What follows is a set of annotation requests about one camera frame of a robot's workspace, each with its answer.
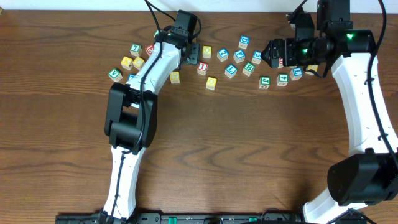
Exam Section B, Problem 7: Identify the blue L block centre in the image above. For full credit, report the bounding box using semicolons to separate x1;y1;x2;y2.
224;64;238;78

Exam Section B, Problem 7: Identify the yellow block far left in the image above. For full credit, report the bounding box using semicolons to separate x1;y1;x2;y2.
121;57;133;70

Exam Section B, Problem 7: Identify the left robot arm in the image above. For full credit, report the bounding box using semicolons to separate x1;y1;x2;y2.
101;29;199;223

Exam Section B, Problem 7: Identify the green V block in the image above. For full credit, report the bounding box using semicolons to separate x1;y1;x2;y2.
108;68;123;82

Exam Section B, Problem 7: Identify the yellow C block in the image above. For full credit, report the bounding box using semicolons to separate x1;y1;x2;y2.
133;57;145;70

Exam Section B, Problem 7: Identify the blue P block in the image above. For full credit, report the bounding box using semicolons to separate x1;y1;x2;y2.
233;50;246;63

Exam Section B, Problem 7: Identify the blue T block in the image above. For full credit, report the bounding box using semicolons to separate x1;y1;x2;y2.
127;73;136;81

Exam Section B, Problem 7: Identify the red E block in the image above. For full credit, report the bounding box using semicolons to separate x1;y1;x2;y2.
145;45;154;57

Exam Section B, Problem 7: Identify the blue L block right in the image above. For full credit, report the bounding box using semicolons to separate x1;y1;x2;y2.
289;67;303;80

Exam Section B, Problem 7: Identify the yellow G block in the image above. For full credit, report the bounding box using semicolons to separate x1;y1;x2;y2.
304;65;318;75

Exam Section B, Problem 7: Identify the red U block right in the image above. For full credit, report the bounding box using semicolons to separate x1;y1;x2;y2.
278;58;284;68

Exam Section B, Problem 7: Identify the yellow block centre left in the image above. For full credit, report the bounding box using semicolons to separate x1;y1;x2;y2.
170;71;180;84

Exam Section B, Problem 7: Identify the blue D block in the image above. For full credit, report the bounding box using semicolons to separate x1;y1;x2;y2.
238;35;250;49

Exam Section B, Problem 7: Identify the blue l block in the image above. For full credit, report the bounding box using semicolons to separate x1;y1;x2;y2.
224;64;238;78
289;67;303;80

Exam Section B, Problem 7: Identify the blue 5 block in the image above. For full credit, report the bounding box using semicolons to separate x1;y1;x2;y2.
251;50;262;65

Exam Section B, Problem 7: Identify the red I block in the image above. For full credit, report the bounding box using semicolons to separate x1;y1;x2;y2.
197;62;208;75

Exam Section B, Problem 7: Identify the green B block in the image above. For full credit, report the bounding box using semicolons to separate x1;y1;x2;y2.
243;62;256;77

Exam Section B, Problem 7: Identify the green J block lower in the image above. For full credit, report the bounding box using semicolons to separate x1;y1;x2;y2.
259;76;271;89

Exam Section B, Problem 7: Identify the green 4 block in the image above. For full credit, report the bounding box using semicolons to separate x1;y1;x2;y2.
277;73;289;86

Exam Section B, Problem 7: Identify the blue 2 block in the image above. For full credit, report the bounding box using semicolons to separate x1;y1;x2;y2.
217;48;229;62

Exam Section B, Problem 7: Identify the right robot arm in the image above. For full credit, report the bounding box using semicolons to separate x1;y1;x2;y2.
262;29;397;223

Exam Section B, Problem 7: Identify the green 7 block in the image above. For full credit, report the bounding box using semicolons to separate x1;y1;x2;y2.
130;44;142;57

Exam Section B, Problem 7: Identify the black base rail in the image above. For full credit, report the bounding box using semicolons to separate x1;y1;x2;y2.
55;212;367;224

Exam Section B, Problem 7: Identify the yellow O block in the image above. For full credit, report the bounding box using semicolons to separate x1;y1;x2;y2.
202;45;212;58
206;77;217;90

